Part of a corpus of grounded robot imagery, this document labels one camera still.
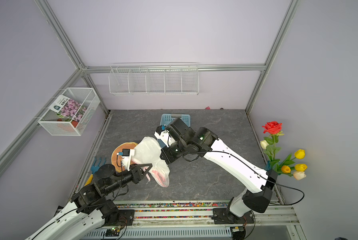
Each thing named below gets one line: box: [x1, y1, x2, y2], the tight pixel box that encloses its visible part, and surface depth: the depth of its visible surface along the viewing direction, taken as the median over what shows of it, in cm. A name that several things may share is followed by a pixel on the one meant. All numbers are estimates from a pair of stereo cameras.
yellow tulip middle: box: [294, 163, 308, 172], surface depth 60 cm
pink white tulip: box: [293, 171, 307, 181], surface depth 60 cm
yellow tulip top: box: [294, 149, 306, 160], surface depth 65 cm
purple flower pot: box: [57, 99, 87, 128], surface depth 76 cm
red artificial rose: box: [262, 121, 283, 135], surface depth 64 cm
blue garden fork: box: [84, 157, 106, 187], surface depth 93 cm
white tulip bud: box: [259, 140, 270, 150], surface depth 70 cm
